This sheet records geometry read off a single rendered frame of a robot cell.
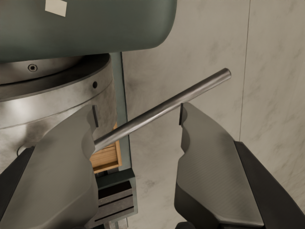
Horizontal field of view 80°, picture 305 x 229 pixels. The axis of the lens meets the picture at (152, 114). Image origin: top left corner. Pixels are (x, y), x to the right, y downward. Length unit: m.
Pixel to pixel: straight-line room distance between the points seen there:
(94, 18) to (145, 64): 1.42
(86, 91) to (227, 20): 1.78
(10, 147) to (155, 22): 0.23
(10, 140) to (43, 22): 0.15
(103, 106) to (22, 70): 0.12
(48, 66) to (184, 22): 1.49
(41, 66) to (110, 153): 0.56
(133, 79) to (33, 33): 1.44
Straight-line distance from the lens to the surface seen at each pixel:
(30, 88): 0.27
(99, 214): 0.93
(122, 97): 1.05
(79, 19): 0.21
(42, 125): 0.27
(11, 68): 0.29
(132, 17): 0.22
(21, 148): 0.29
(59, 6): 0.21
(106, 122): 0.34
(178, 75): 1.80
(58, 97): 0.26
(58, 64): 0.31
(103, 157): 0.80
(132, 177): 0.88
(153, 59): 1.64
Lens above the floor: 1.46
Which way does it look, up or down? 52 degrees down
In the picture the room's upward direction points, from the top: 143 degrees clockwise
